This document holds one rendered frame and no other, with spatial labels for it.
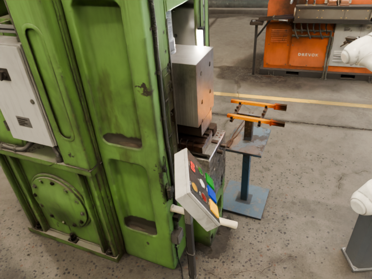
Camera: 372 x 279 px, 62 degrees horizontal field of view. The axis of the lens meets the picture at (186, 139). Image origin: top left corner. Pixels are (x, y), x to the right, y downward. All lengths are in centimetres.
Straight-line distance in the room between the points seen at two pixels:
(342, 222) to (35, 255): 262
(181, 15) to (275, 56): 356
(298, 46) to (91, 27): 418
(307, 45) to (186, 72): 387
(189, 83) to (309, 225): 174
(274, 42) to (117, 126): 395
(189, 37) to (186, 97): 47
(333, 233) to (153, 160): 175
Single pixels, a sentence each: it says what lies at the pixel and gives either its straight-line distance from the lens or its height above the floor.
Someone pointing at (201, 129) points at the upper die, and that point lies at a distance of 195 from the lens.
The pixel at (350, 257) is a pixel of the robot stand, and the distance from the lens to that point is 278.
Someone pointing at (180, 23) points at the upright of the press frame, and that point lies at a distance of 212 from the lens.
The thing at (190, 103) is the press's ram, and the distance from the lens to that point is 182.
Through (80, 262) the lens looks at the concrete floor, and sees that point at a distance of 282.
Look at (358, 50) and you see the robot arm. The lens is 190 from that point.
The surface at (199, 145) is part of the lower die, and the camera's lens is 205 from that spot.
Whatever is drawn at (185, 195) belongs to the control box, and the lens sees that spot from 142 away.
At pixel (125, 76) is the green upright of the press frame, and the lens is 169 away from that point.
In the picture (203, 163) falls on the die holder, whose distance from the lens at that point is 206.
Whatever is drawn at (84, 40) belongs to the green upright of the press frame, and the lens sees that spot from 174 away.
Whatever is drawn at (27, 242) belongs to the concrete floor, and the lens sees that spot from 315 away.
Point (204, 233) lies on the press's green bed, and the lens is 259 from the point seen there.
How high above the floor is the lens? 218
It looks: 35 degrees down
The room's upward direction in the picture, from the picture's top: 4 degrees counter-clockwise
